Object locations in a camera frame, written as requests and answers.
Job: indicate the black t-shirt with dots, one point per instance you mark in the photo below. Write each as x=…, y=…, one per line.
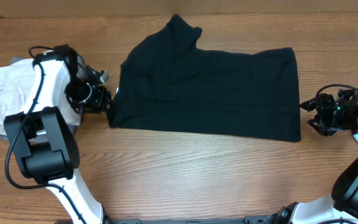
x=168, y=84

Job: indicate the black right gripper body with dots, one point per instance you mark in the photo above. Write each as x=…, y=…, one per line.
x=331, y=117

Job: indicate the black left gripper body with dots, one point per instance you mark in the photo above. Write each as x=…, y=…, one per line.
x=99, y=99

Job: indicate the white folded garment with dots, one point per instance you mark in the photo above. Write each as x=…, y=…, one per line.
x=19, y=83

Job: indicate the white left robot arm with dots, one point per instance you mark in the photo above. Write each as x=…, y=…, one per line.
x=43, y=152

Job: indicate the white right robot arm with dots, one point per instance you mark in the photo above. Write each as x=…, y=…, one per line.
x=341, y=206

